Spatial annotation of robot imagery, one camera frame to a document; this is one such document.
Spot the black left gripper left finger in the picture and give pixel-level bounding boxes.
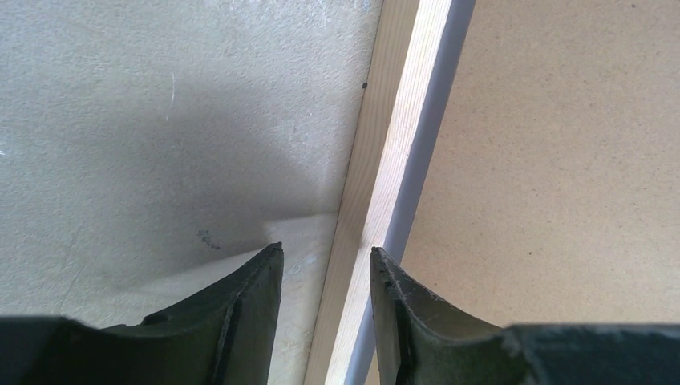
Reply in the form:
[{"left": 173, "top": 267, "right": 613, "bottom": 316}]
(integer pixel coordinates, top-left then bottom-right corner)
[{"left": 1, "top": 243, "right": 284, "bottom": 384}]

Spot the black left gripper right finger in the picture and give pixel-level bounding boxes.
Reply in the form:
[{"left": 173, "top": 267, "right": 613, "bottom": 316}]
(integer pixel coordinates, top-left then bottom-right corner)
[{"left": 370, "top": 247, "right": 679, "bottom": 384}]

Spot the brown backing board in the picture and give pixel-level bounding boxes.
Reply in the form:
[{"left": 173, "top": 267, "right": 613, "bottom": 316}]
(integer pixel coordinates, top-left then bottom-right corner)
[{"left": 397, "top": 1, "right": 679, "bottom": 327}]

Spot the light wooden picture frame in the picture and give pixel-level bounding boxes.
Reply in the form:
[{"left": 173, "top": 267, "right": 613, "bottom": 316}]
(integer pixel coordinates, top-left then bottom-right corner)
[{"left": 304, "top": 0, "right": 452, "bottom": 384}]

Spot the building photo print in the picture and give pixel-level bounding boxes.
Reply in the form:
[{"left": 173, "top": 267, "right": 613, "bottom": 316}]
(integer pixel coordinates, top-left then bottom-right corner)
[{"left": 323, "top": 0, "right": 476, "bottom": 384}]

